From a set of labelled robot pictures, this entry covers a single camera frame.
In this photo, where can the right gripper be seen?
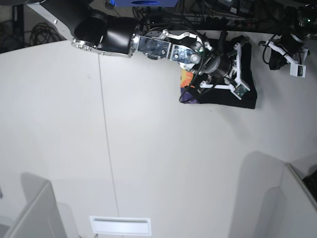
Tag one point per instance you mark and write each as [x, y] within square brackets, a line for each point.
[223, 71]

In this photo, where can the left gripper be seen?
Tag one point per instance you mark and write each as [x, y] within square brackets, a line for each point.
[288, 46]

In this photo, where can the black T-shirt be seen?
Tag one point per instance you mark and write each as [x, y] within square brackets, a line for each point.
[190, 93]

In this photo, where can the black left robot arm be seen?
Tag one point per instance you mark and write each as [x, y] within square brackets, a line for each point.
[297, 19]

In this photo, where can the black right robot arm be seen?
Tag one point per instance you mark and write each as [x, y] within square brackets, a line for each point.
[92, 30]

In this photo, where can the white power strip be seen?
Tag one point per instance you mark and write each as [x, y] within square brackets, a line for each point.
[228, 20]

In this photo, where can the blue box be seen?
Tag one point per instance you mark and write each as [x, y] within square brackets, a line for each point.
[150, 3]

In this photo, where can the black keyboard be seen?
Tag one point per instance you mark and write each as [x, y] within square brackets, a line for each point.
[311, 183]

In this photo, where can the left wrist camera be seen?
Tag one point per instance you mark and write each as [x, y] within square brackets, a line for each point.
[298, 70]

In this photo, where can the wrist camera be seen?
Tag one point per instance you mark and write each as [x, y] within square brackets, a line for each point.
[240, 91]
[298, 70]

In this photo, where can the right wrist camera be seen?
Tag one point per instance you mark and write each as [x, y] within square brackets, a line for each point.
[240, 91]

